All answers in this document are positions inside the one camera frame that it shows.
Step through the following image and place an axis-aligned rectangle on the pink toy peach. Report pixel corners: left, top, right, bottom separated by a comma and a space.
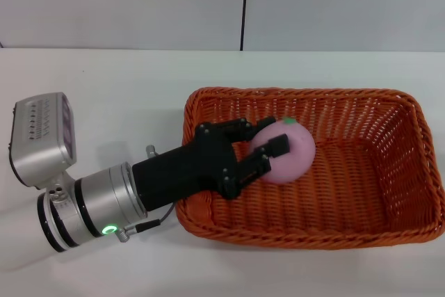
249, 117, 316, 185

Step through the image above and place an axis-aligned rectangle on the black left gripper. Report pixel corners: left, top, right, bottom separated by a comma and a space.
132, 115, 291, 212

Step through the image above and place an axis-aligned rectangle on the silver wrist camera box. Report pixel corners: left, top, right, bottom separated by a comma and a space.
7, 92, 78, 191

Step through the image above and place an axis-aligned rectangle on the orange woven basket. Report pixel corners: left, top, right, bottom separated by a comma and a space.
176, 85, 445, 250

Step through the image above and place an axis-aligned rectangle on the grey cable with metal plug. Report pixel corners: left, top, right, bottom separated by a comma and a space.
120, 202, 177, 243

